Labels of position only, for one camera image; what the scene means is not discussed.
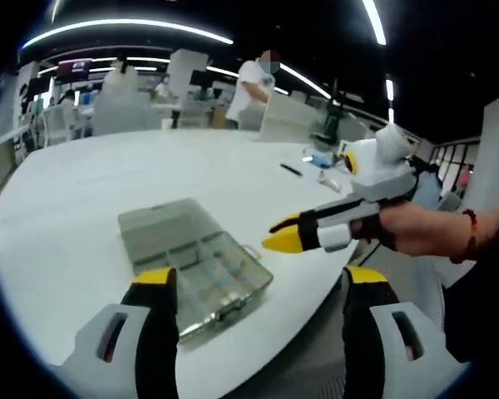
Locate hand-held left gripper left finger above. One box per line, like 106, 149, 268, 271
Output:
60, 267, 180, 399

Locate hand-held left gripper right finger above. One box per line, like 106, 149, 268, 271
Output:
341, 265, 471, 399

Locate clear plastic guide fixture box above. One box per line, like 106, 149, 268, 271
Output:
116, 198, 274, 342

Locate person's right hand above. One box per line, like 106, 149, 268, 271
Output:
351, 202, 467, 255

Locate clear plastic packet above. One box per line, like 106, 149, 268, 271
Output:
318, 170, 345, 195

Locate blue packet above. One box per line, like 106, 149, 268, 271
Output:
309, 153, 338, 167

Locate black tripod stand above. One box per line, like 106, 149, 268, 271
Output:
311, 78, 358, 146

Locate white table partition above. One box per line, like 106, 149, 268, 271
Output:
259, 93, 317, 142

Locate person's black clothing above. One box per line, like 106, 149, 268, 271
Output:
438, 164, 499, 365

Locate short ceiling light strip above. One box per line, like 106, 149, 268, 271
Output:
361, 0, 388, 46

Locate grey desk partition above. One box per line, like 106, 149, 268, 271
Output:
93, 89, 159, 136

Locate long curved ceiling light strip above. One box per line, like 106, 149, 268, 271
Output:
22, 18, 234, 49

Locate thin gripper cable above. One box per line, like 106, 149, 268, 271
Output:
355, 243, 382, 267

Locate red bead bracelet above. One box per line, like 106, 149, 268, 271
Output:
448, 207, 480, 265

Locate purple wall screen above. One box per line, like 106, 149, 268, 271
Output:
57, 58, 93, 78

